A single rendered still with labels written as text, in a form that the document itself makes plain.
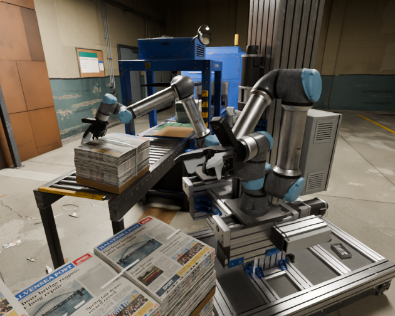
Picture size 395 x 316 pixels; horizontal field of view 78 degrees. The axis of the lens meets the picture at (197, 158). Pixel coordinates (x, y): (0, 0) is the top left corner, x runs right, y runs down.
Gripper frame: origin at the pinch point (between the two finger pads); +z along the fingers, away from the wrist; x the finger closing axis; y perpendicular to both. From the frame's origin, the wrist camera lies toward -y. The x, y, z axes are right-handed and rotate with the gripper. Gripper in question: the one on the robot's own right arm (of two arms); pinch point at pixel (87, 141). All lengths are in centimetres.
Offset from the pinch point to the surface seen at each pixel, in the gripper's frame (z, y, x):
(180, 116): 12, 5, 180
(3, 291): -37, 52, -101
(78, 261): -10, 53, -70
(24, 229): 146, -33, 22
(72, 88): 153, -251, 315
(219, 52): -73, -32, 347
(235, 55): -85, -3, 337
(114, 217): 8, 47, -27
